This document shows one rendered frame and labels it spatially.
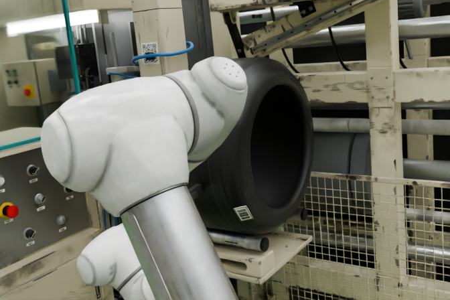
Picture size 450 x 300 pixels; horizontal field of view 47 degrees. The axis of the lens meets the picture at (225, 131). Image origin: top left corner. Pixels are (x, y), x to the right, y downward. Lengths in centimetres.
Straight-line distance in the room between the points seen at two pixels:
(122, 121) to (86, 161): 7
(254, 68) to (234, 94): 82
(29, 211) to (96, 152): 117
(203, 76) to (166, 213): 21
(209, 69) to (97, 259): 60
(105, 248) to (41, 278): 63
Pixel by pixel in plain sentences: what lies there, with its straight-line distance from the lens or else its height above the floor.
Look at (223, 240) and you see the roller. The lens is 171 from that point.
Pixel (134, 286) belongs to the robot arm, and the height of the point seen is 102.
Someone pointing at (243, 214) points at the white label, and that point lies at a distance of 154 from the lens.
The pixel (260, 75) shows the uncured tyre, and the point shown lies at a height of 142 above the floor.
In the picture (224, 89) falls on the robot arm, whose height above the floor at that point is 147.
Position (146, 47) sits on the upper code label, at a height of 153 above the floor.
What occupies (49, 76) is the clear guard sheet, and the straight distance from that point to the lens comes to 182.
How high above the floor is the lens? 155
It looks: 11 degrees down
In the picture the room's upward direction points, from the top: 6 degrees counter-clockwise
